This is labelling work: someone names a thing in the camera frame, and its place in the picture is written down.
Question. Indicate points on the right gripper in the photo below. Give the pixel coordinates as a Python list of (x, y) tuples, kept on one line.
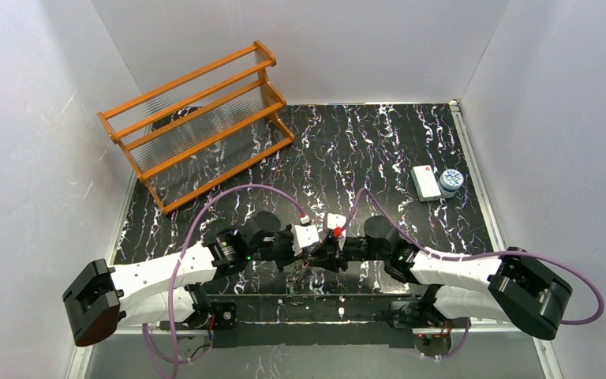
[(331, 253)]

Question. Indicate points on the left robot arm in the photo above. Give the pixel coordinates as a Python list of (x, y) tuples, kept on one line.
[(104, 298)]

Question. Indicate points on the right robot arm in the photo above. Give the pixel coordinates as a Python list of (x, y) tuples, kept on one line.
[(513, 288)]

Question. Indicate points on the white green small box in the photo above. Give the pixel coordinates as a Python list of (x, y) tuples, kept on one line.
[(425, 183)]

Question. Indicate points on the orange wooden shelf rack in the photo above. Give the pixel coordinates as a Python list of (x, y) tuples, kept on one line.
[(197, 131)]

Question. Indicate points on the blue white round tin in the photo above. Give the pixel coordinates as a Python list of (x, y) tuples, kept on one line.
[(449, 182)]

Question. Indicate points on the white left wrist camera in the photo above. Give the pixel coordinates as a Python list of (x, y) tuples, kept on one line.
[(305, 236)]

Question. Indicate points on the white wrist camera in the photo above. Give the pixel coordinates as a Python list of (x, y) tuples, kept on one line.
[(305, 236), (335, 226)]

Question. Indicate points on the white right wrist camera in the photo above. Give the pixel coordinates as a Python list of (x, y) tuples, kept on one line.
[(335, 226)]

